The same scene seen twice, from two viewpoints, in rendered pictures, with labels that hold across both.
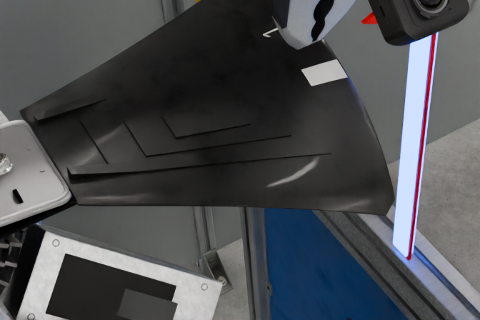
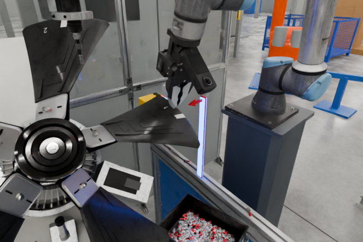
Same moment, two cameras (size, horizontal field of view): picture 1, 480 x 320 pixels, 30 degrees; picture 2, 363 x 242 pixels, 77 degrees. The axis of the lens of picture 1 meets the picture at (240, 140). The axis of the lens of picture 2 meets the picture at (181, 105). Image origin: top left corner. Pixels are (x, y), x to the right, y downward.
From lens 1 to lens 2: 0.15 m
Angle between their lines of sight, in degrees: 21
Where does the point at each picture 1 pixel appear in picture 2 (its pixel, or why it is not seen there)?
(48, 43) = not seen: hidden behind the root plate
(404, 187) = (199, 155)
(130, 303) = (127, 182)
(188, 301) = (144, 182)
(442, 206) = not seen: hidden behind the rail
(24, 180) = (101, 136)
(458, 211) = not seen: hidden behind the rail
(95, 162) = (121, 132)
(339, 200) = (186, 143)
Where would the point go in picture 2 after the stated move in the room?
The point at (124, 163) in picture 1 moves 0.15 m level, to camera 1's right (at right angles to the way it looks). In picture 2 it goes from (129, 132) to (190, 126)
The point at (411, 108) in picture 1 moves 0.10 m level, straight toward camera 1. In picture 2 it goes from (200, 131) to (201, 148)
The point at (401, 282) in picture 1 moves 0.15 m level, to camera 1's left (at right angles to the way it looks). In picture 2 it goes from (200, 185) to (160, 191)
